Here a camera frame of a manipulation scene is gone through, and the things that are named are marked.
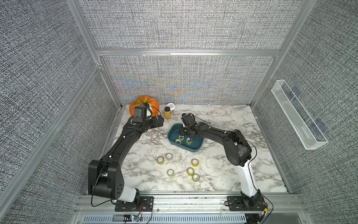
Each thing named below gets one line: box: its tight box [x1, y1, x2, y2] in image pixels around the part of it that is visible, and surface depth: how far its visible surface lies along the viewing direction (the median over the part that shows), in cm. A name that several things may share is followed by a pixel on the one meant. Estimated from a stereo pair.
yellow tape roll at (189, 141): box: [185, 137, 193, 145], surface depth 98 cm
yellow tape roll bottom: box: [192, 173, 200, 183], surface depth 83 cm
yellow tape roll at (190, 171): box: [186, 167, 195, 177], surface depth 86 cm
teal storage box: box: [167, 123, 204, 153], surface depth 99 cm
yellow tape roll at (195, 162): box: [191, 158, 200, 168], surface depth 90 cm
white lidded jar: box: [166, 102, 176, 114], surface depth 112 cm
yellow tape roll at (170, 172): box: [166, 168, 175, 178], surface depth 86 cm
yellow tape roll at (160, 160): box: [156, 156, 165, 166], surface depth 90 cm
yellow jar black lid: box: [164, 106, 171, 120], surface depth 108 cm
